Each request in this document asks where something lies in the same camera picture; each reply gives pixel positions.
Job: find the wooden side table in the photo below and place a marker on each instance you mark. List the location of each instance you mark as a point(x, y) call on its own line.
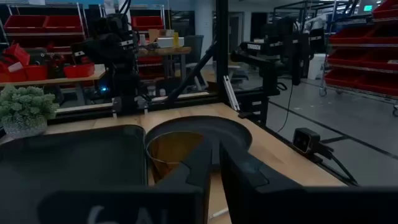
point(164, 50)

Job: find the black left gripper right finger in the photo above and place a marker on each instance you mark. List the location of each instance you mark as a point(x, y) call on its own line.
point(245, 171)

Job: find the silver metal utensil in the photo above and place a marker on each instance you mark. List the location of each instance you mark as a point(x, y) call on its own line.
point(218, 213)

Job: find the red storage bin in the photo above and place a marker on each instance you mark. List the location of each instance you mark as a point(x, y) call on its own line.
point(385, 9)
point(377, 84)
point(35, 73)
point(79, 71)
point(25, 23)
point(17, 53)
point(147, 22)
point(12, 74)
point(351, 35)
point(345, 57)
point(63, 24)

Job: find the amber ribbed glass cup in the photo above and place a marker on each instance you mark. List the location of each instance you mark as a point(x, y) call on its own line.
point(174, 149)

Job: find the black table-level camera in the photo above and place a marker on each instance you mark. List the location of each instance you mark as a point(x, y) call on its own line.
point(305, 140)

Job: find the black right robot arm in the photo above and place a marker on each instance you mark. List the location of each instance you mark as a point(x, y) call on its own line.
point(124, 81)

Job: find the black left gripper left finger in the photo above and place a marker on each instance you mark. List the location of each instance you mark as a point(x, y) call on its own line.
point(192, 174)

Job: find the neighbouring black robot arm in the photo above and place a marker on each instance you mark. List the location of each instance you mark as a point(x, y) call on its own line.
point(270, 59)

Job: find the metal rack on wheels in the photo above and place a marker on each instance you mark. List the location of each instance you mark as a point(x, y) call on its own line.
point(357, 67)

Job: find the black round plate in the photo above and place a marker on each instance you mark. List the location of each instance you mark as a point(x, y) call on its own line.
point(224, 130)

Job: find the black rectangular tray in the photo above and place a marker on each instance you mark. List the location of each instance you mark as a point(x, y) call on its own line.
point(77, 161)

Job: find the yellow bottle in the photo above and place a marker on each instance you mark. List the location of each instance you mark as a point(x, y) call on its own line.
point(176, 39)

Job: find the green exit sign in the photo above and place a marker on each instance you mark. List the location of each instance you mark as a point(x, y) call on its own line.
point(367, 8)

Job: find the white plastic bars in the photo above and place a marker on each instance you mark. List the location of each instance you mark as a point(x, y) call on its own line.
point(231, 93)

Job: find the green potted plant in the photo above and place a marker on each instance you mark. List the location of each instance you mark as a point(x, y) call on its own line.
point(25, 105)

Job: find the white box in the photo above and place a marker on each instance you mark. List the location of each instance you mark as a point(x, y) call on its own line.
point(169, 42)

